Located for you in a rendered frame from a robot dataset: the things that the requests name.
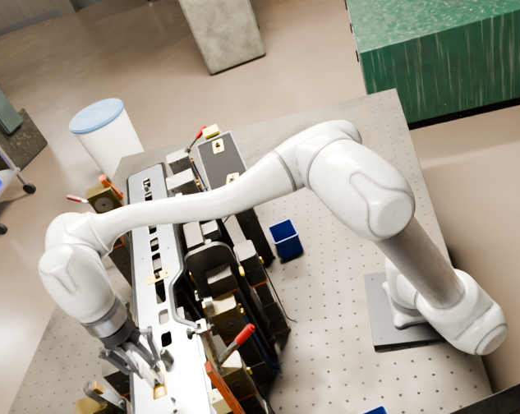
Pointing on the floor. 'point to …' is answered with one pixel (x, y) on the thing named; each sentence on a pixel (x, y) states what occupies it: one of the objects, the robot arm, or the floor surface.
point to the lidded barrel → (106, 134)
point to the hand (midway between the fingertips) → (151, 373)
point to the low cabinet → (447, 54)
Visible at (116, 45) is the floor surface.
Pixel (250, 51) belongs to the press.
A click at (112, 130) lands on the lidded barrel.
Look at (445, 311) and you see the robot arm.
